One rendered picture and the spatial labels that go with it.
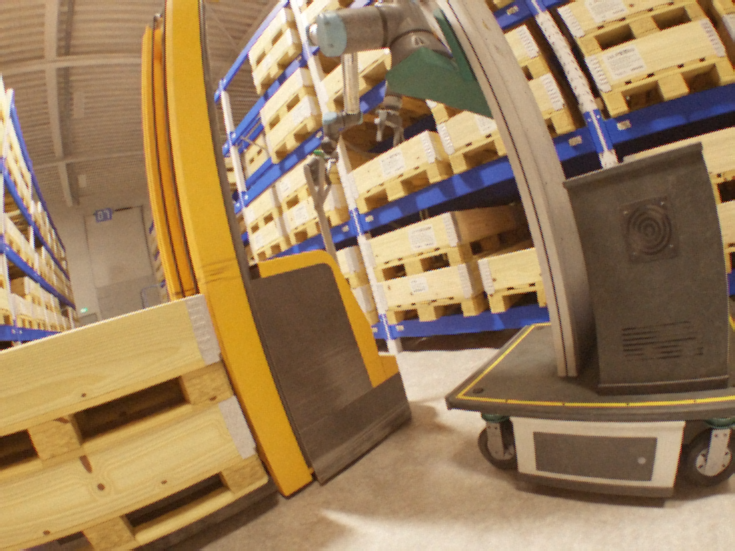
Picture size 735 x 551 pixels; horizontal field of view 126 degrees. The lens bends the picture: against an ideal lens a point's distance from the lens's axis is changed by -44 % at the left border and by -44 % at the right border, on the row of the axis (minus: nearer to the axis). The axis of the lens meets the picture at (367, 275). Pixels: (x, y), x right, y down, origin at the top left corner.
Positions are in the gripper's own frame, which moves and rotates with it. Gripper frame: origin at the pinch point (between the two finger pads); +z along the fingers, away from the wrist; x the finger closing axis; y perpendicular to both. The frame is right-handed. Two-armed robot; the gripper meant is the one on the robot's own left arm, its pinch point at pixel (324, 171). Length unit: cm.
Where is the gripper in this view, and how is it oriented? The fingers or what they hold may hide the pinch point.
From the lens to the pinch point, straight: 187.5
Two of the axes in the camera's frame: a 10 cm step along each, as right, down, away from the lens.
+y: 1.4, 4.2, 9.0
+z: -0.8, 9.1, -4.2
